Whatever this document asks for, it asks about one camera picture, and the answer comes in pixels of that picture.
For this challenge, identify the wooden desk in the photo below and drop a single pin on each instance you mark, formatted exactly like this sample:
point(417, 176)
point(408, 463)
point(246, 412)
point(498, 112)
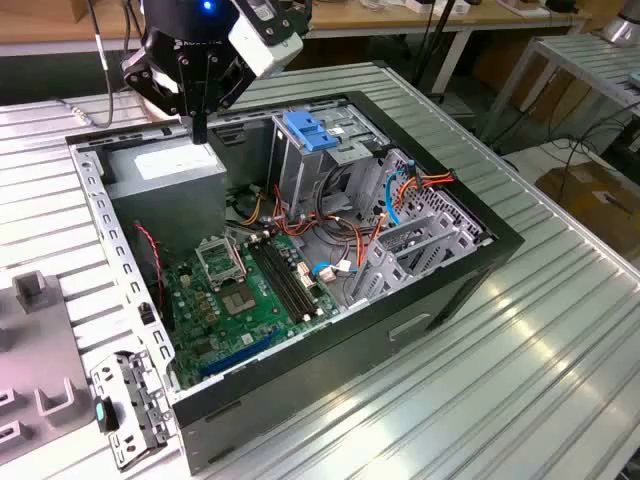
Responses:
point(350, 15)

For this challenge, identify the grey parts rack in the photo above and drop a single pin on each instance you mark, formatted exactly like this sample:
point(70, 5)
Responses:
point(35, 340)

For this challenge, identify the black RAM slot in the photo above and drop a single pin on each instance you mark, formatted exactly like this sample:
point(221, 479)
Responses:
point(297, 280)
point(282, 280)
point(289, 280)
point(274, 280)

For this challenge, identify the brown cardboard box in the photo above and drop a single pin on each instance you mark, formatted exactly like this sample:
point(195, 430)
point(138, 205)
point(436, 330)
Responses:
point(590, 200)

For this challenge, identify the metal slot retainer bracket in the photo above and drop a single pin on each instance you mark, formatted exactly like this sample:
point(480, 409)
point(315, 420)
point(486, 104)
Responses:
point(135, 395)

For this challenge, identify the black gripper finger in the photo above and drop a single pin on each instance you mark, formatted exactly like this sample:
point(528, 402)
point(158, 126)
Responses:
point(235, 82)
point(145, 80)

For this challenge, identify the CPU socket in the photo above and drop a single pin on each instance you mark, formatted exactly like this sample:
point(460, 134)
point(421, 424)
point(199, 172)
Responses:
point(241, 300)

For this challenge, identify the metal optical drive cage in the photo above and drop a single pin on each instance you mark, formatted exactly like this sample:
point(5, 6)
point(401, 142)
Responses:
point(295, 170)

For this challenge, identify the green motherboard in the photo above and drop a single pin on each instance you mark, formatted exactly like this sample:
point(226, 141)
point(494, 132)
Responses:
point(235, 330)

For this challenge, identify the metal disk bay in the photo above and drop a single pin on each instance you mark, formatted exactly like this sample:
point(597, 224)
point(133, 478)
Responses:
point(385, 270)

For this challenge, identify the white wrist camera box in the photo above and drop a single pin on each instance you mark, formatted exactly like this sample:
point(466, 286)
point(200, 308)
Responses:
point(265, 45)

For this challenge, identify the black PC case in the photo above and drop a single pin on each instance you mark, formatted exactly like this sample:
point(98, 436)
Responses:
point(300, 380)

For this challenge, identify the metal slat side table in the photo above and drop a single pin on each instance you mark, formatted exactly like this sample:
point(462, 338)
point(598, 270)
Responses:
point(590, 60)

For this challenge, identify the blue drive cage latch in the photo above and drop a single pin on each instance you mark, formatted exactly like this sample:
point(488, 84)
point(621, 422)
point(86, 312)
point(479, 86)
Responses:
point(310, 132)

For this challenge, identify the grey power supply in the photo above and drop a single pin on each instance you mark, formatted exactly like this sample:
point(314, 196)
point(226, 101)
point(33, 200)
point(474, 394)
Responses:
point(165, 210)

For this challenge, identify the blue expansion slot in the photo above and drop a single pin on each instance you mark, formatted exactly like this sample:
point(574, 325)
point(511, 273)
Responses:
point(235, 357)

